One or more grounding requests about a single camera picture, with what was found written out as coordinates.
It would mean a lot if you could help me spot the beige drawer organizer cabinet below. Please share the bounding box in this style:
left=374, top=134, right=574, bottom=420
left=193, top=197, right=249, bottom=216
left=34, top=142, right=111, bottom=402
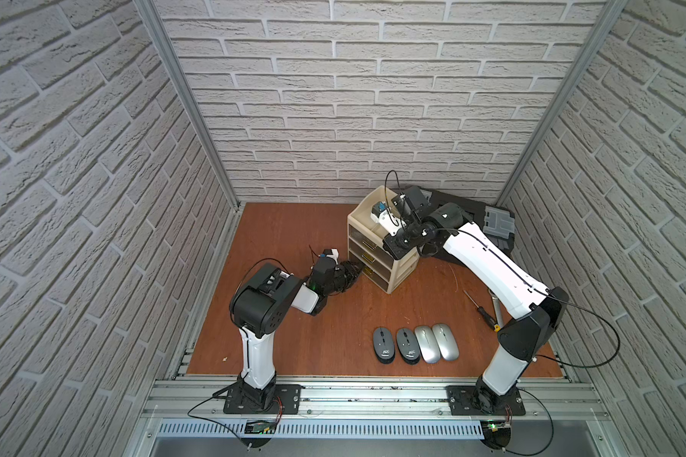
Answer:
left=347, top=186, right=419, bottom=294

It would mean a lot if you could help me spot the clear top drawer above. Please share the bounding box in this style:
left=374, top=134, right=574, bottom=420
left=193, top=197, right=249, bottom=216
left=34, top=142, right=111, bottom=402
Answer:
left=348, top=226, right=394, bottom=268

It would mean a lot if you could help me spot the clear drawer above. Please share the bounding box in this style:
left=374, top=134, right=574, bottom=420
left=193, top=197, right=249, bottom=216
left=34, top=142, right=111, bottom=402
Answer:
left=363, top=266, right=389, bottom=293
left=348, top=226, right=394, bottom=268
left=348, top=239, right=391, bottom=281

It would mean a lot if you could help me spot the dark grey computer mouse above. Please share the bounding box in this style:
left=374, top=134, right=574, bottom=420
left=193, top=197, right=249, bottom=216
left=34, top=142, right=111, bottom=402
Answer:
left=396, top=328, right=421, bottom=365
left=373, top=327, right=396, bottom=365

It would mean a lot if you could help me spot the silver computer mouse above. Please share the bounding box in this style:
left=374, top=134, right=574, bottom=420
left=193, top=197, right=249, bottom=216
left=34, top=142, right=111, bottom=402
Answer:
left=432, top=323, right=459, bottom=362
left=415, top=326, right=441, bottom=364

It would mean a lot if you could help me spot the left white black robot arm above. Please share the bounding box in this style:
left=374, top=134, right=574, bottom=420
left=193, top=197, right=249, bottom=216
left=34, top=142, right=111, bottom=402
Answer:
left=229, top=249, right=364, bottom=409

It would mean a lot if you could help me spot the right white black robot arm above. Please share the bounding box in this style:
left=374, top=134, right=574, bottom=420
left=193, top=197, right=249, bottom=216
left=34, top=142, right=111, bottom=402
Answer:
left=371, top=202, right=568, bottom=412

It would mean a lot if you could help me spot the clear bottom drawer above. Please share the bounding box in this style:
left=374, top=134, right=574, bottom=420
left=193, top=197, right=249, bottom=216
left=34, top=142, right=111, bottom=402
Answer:
left=363, top=266, right=389, bottom=293

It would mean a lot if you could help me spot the black plastic toolbox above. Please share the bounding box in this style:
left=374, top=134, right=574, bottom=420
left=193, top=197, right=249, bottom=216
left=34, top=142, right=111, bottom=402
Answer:
left=422, top=188, right=516, bottom=257

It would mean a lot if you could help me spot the silver combination wrench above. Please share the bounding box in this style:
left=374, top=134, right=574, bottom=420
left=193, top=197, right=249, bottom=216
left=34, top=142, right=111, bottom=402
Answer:
left=490, top=291, right=504, bottom=328

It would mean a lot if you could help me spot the black yellow screwdriver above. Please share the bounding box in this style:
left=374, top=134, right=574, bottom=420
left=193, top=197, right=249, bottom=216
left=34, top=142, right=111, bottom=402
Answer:
left=463, top=291, right=500, bottom=332

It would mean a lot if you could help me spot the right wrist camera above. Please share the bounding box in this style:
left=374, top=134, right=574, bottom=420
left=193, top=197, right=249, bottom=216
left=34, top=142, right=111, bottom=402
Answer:
left=371, top=202, right=403, bottom=236

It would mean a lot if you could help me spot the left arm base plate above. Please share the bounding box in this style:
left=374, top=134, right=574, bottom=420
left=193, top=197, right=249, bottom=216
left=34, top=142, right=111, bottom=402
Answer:
left=223, top=381, right=302, bottom=415

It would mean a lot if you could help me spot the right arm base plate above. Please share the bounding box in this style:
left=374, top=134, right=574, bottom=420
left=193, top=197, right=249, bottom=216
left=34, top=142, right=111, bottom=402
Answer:
left=445, top=385, right=526, bottom=417

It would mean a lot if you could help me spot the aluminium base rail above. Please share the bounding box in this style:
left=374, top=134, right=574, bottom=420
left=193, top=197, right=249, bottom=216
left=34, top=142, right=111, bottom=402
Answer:
left=140, top=375, right=611, bottom=421

